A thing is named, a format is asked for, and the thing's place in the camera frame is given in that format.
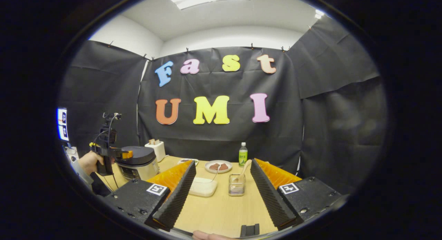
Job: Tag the clear glass chopstick holder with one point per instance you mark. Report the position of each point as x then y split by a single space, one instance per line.
237 189

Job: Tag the wooden spoon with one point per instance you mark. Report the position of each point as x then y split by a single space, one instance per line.
244 168

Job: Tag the small black block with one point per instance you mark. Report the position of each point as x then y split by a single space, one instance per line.
249 230

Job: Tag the computer monitor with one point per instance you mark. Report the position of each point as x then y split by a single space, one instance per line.
63 124

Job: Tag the small ceiling light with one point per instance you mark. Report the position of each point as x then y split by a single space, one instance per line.
319 14

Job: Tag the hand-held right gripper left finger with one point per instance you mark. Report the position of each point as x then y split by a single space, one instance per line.
179 198

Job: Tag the white side desk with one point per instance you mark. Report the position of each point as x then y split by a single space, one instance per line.
71 153

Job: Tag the white plate with brown meat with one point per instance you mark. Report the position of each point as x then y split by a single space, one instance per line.
218 166

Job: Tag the white toaster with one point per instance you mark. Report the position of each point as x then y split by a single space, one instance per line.
157 150

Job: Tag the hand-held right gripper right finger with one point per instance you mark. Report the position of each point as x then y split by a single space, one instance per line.
267 198

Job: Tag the green tea bottle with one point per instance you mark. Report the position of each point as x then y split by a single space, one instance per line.
243 157

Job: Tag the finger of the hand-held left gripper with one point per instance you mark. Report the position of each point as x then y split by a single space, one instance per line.
125 154

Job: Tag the black silver rice cooker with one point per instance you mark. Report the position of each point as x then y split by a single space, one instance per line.
138 164

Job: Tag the white divided side dish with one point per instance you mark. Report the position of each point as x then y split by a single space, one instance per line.
188 161

